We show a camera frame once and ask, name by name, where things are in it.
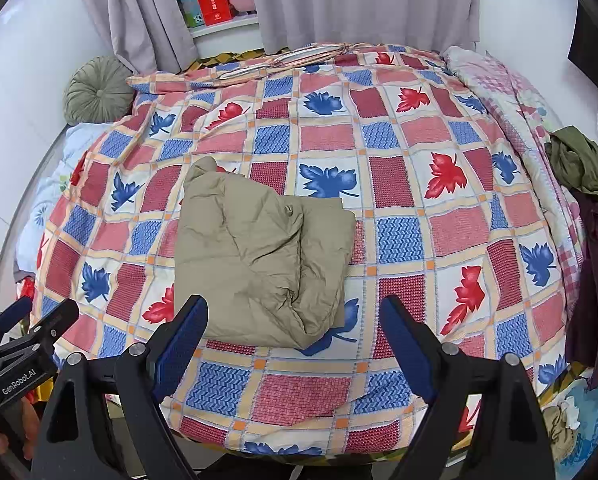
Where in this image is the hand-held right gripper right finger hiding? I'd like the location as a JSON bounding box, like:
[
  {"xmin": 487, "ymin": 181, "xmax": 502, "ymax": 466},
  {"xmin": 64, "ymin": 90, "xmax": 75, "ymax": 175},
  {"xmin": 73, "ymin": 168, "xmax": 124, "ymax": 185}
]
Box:
[{"xmin": 380, "ymin": 294, "xmax": 557, "ymax": 480}]

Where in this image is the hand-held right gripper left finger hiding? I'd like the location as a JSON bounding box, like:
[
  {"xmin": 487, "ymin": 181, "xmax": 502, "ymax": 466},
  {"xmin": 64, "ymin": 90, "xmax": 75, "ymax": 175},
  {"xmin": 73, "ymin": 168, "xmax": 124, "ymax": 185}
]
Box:
[{"xmin": 30, "ymin": 295, "xmax": 209, "ymax": 480}]

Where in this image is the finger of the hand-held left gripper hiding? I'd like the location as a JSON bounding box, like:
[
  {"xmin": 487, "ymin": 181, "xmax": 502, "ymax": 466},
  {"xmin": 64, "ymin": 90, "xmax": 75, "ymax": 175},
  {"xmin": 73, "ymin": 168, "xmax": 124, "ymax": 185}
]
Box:
[
  {"xmin": 9, "ymin": 299, "xmax": 79, "ymax": 350},
  {"xmin": 0, "ymin": 296, "xmax": 32, "ymax": 347}
]

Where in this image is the khaki puffer jacket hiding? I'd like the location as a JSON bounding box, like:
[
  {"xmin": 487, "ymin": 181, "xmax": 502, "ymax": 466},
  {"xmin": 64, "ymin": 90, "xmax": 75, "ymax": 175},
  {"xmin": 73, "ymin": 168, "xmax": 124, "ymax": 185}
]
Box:
[{"xmin": 174, "ymin": 156, "xmax": 357, "ymax": 350}]

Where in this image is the person's left hand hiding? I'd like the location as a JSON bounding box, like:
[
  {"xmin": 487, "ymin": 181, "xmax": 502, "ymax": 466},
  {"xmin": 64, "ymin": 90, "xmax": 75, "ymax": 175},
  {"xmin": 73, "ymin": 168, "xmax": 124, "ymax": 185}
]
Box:
[{"xmin": 0, "ymin": 396, "xmax": 41, "ymax": 462}]

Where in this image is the red cloth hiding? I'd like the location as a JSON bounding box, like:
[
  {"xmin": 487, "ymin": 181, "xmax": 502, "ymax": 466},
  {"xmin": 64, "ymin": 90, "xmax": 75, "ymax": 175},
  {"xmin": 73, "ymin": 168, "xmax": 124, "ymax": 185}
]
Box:
[{"xmin": 16, "ymin": 277, "xmax": 37, "ymax": 307}]

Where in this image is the leaf print patchwork bedspread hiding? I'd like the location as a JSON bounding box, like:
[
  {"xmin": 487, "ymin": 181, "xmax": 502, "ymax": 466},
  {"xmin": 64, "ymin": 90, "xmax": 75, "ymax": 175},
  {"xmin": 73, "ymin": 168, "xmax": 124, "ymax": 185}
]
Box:
[{"xmin": 32, "ymin": 42, "xmax": 580, "ymax": 456}]

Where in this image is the maroon garment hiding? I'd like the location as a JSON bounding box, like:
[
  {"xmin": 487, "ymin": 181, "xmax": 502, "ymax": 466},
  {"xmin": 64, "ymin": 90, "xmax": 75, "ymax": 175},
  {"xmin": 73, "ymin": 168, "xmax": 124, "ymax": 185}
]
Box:
[{"xmin": 564, "ymin": 187, "xmax": 598, "ymax": 391}]

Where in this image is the blue printed bag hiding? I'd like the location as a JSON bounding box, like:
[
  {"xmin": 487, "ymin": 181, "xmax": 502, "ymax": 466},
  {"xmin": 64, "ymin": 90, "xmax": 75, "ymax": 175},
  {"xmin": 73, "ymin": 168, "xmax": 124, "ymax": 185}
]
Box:
[{"xmin": 554, "ymin": 375, "xmax": 598, "ymax": 480}]

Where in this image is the round green cushion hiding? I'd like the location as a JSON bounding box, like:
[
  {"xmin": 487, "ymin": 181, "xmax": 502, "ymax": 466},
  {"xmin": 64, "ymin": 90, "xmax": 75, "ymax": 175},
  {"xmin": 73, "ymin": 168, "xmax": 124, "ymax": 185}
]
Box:
[{"xmin": 63, "ymin": 56, "xmax": 136, "ymax": 126}]

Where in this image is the olive green garment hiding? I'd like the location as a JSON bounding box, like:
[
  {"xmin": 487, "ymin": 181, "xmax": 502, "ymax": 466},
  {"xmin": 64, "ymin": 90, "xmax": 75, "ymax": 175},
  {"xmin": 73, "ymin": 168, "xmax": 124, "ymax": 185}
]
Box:
[{"xmin": 545, "ymin": 126, "xmax": 598, "ymax": 197}]

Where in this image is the pink floral quilt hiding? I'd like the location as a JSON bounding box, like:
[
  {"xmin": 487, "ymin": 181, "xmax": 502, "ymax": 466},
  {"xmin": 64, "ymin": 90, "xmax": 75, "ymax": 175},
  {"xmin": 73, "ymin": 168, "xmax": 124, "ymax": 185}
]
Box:
[{"xmin": 441, "ymin": 46, "xmax": 584, "ymax": 306}]

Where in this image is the yellow green checked mat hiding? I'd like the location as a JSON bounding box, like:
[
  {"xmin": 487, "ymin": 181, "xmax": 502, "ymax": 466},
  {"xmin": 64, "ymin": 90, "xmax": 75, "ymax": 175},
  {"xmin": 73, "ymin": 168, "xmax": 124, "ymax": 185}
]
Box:
[{"xmin": 199, "ymin": 50, "xmax": 280, "ymax": 68}]

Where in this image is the striped pillow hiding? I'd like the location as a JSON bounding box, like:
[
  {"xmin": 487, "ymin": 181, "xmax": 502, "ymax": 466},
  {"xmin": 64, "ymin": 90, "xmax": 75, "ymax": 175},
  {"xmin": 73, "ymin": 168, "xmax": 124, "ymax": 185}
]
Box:
[{"xmin": 214, "ymin": 42, "xmax": 355, "ymax": 83}]

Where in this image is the white window sill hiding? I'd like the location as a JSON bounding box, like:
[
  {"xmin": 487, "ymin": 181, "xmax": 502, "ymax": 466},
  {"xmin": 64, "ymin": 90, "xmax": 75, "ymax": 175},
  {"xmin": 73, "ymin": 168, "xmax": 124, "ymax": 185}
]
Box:
[{"xmin": 189, "ymin": 12, "xmax": 260, "ymax": 38}]

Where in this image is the grey curtain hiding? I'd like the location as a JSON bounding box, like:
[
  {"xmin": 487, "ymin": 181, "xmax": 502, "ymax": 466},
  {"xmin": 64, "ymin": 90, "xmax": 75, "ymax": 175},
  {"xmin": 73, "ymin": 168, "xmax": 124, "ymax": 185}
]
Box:
[
  {"xmin": 69, "ymin": 0, "xmax": 197, "ymax": 73},
  {"xmin": 246, "ymin": 0, "xmax": 482, "ymax": 53}
]

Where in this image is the black television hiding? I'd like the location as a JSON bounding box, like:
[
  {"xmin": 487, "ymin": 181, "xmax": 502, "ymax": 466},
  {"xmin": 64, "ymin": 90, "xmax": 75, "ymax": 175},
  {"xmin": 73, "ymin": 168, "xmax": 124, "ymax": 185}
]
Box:
[{"xmin": 566, "ymin": 0, "xmax": 598, "ymax": 111}]

